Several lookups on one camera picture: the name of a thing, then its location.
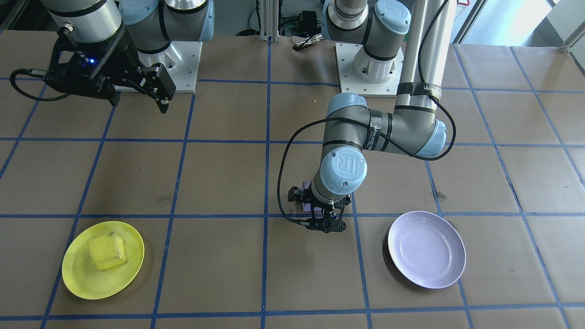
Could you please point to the purple foam block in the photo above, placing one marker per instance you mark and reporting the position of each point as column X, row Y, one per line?
column 306, row 184

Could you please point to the yellow foam block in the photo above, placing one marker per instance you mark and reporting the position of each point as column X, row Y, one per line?
column 107, row 251

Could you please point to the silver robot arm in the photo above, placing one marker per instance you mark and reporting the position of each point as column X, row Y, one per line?
column 87, row 13
column 402, row 128

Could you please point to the lilac plate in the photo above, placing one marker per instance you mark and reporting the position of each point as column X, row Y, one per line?
column 427, row 251

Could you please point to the metallic tool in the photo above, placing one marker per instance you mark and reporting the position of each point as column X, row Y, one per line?
column 308, row 42

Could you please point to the small black device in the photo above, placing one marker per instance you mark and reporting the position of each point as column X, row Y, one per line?
column 309, row 20

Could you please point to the yellow plate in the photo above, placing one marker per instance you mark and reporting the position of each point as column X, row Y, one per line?
column 82, row 274

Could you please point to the aluminium profile bar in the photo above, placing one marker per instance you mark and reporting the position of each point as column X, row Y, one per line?
column 573, row 43

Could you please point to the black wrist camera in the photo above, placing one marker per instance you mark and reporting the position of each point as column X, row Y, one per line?
column 77, row 80
column 327, row 225

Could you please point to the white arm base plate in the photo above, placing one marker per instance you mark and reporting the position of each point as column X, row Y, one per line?
column 349, row 87
column 187, row 68

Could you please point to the V-shaped metal bar frame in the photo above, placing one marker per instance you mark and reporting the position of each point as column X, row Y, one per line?
column 269, row 20

